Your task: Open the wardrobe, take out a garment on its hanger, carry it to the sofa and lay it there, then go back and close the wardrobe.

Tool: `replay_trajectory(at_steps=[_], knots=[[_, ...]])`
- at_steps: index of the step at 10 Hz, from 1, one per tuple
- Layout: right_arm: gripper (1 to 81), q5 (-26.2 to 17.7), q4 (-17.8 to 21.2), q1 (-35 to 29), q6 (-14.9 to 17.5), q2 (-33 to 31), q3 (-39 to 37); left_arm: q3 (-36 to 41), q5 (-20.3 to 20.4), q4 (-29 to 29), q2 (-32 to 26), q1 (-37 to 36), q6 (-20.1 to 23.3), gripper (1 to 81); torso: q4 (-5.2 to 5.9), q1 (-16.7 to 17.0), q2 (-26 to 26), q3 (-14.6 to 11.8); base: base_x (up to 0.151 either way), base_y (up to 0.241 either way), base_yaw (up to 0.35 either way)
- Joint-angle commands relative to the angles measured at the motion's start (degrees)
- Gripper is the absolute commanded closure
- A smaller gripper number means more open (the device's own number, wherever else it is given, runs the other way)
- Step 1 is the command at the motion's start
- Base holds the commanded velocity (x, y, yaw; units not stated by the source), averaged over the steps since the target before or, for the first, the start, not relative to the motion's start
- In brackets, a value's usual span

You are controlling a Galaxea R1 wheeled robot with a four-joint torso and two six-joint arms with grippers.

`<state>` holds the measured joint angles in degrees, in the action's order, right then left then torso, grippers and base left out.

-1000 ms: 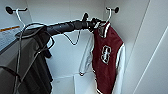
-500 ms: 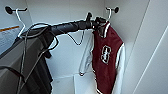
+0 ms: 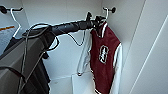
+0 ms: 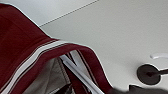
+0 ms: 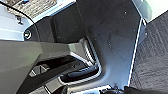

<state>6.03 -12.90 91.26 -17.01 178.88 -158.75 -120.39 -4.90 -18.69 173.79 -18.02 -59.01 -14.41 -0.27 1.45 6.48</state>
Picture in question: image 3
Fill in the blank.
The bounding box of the white plastic hanger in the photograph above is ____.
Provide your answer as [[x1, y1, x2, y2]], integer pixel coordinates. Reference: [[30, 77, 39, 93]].
[[94, 7, 112, 29], [9, 7, 27, 40]]

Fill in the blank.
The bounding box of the maroon white varsity jacket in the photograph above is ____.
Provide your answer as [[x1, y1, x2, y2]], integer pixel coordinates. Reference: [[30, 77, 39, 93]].
[[76, 22, 124, 94]]

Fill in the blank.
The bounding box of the black wardrobe hook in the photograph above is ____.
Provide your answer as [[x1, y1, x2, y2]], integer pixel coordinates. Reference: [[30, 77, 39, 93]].
[[102, 6, 117, 15], [0, 5, 24, 15]]

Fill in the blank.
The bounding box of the white wardrobe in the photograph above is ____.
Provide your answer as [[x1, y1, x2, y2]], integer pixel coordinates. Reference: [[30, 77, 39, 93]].
[[0, 0, 148, 94]]

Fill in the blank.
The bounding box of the black garment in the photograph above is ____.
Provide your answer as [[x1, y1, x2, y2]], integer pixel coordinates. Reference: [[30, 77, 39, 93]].
[[0, 35, 52, 94]]

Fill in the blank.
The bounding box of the orange white warning sticker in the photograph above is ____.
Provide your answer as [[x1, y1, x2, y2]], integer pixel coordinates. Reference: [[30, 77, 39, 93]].
[[0, 25, 16, 33]]

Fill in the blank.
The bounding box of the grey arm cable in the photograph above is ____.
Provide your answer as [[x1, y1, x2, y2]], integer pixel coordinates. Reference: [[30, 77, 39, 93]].
[[18, 21, 62, 94]]

